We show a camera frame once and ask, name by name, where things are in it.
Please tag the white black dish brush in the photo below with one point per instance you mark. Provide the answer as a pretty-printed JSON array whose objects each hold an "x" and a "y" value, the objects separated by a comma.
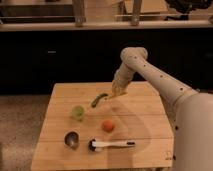
[{"x": 95, "y": 145}]

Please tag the green toy pepper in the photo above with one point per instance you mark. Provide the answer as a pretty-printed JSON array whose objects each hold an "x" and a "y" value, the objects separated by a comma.
[{"x": 97, "y": 99}]

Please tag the wooden post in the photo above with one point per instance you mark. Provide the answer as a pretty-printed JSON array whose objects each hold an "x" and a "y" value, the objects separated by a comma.
[
  {"x": 136, "y": 10},
  {"x": 79, "y": 12}
]

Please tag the green plastic cup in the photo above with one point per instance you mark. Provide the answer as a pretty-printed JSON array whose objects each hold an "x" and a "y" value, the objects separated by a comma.
[{"x": 77, "y": 113}]

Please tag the dark object top right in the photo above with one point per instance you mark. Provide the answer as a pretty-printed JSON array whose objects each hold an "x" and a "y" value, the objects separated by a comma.
[{"x": 186, "y": 6}]

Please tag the orange toy tomato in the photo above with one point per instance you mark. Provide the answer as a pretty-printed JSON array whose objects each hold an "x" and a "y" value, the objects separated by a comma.
[{"x": 108, "y": 125}]

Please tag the small metal bowl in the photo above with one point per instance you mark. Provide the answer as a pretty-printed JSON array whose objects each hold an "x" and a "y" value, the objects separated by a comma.
[{"x": 72, "y": 139}]

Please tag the left wooden post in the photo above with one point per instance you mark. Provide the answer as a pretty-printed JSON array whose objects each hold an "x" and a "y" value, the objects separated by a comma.
[{"x": 79, "y": 12}]

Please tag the right wooden post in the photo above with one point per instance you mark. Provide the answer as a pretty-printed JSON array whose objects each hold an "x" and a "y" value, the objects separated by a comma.
[{"x": 136, "y": 10}]

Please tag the wooden shelf rail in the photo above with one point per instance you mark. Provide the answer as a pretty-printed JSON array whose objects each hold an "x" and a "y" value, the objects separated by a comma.
[{"x": 105, "y": 25}]

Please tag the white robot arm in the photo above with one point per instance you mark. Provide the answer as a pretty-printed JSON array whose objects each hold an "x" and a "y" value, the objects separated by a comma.
[{"x": 192, "y": 110}]

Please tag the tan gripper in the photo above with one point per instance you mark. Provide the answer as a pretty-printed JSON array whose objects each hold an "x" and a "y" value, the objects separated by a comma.
[{"x": 116, "y": 89}]

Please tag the yellow toy banana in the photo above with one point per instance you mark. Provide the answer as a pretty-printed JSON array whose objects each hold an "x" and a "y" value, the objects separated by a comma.
[{"x": 116, "y": 95}]

